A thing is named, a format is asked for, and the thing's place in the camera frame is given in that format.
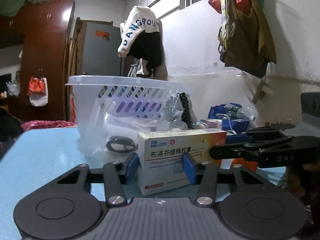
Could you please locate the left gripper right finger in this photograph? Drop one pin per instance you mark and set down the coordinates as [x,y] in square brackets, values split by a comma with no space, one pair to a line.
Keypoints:
[204,174]

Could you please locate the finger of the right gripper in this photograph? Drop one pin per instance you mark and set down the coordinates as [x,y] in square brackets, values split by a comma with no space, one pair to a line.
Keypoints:
[261,150]
[258,134]

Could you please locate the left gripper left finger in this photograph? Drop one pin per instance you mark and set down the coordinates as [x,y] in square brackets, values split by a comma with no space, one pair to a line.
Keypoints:
[116,174]

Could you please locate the orange bottle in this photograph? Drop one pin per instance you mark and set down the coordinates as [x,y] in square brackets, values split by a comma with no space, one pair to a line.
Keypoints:
[250,165]

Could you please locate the white medicine box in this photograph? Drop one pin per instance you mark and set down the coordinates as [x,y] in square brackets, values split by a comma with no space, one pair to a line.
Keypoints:
[161,156]

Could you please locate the clear plastic laundry basket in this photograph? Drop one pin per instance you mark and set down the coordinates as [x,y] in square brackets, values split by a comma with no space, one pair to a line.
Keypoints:
[98,97]

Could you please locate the black beaded hair accessory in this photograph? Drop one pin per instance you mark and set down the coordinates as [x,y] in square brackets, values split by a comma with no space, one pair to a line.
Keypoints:
[178,110]

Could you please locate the purple tissue pack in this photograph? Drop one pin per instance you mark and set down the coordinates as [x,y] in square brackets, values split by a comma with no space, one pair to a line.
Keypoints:
[147,108]

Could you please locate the clear plastic water bottle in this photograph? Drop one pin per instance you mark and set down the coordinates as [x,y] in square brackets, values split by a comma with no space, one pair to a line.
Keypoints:
[237,112]

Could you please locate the blue shopping bag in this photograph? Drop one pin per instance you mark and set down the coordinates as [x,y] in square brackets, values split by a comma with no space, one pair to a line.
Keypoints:
[229,124]

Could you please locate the olive hanging bag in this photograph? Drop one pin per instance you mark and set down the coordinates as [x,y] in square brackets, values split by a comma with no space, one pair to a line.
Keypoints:
[245,39]

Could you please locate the maroon clothes pile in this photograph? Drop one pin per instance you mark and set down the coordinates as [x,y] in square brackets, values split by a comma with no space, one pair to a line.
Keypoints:
[42,124]

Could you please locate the orange white hanging bag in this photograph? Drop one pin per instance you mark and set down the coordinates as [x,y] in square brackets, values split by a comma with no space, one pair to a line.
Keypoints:
[38,91]

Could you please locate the grey metal door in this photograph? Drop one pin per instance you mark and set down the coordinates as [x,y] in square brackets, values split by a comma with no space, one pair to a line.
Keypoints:
[100,56]

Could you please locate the white black hanging jacket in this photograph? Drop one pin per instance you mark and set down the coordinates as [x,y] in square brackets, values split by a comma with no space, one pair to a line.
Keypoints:
[141,38]

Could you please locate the red hanging plastic bag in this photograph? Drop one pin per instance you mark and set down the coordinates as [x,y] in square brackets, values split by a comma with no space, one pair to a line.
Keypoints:
[216,4]

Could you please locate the dark red wooden wardrobe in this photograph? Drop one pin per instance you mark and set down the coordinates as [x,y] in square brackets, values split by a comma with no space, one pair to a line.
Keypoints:
[43,30]

